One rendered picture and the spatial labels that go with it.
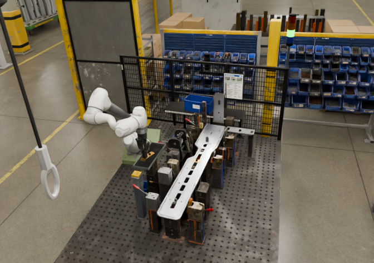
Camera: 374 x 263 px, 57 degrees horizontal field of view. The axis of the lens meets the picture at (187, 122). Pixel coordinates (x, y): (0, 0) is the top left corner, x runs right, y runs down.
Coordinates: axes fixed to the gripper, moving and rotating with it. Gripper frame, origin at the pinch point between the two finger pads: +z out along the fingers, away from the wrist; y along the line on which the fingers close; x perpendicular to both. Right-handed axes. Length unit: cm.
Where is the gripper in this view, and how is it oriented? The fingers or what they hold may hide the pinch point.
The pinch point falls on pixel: (144, 153)
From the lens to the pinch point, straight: 277.5
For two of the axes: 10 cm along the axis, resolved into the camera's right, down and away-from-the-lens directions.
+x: 4.5, -4.6, 7.7
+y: 8.9, 1.9, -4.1
